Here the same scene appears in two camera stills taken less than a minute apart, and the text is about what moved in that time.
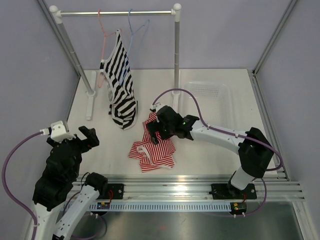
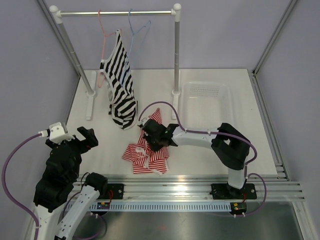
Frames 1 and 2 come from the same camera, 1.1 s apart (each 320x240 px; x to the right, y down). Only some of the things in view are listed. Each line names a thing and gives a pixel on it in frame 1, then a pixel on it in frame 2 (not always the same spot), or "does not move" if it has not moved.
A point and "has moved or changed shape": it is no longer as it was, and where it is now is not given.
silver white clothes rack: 56,15 does not move
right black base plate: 229,191 does not move
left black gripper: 91,141 does not move
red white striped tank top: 151,156 has moved or changed shape
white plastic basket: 215,101 does not move
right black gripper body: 166,131 to 154,142
